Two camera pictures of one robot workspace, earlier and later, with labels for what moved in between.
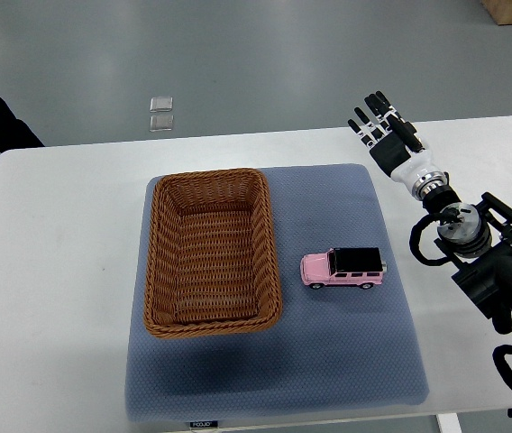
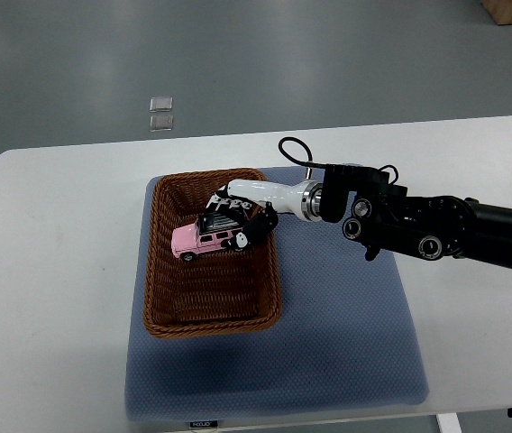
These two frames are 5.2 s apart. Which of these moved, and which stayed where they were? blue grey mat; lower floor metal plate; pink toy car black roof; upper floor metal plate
Moved: pink toy car black roof
Stayed: blue grey mat; upper floor metal plate; lower floor metal plate
